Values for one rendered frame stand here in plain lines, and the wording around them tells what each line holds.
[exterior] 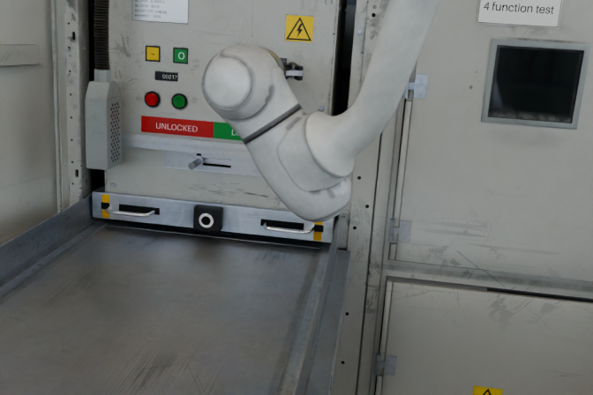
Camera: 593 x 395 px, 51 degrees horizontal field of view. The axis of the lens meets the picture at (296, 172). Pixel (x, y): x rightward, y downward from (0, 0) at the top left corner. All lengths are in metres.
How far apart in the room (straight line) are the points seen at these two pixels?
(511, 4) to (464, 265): 0.52
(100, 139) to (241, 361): 0.58
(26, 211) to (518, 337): 1.08
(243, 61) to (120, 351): 0.45
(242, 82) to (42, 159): 0.71
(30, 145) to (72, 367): 0.62
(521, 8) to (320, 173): 0.57
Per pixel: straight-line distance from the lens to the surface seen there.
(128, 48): 1.37
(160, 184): 1.39
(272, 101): 0.87
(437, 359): 1.43
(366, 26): 1.26
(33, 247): 1.27
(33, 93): 1.41
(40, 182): 1.45
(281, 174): 0.88
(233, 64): 0.84
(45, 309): 1.09
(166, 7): 1.33
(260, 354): 0.94
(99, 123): 1.29
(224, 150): 1.28
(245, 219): 1.34
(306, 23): 1.26
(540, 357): 1.45
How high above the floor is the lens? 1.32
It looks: 14 degrees down
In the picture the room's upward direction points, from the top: 4 degrees clockwise
